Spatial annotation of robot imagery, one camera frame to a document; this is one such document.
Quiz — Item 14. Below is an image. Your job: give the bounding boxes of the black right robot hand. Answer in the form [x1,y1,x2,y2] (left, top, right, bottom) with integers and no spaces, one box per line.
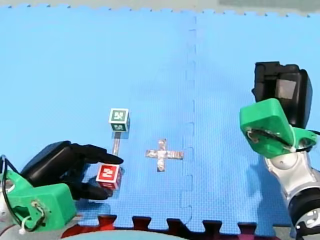
[251,61,314,129]

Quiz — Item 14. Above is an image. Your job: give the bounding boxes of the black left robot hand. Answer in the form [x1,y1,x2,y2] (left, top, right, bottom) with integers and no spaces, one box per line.
[20,140,124,201]

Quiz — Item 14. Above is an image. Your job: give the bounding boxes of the red cube white marks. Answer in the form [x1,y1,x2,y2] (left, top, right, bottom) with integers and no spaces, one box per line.
[95,163,123,190]

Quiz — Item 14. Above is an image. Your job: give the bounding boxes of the green cube white marks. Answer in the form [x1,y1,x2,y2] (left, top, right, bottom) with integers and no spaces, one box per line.
[108,108,131,132]

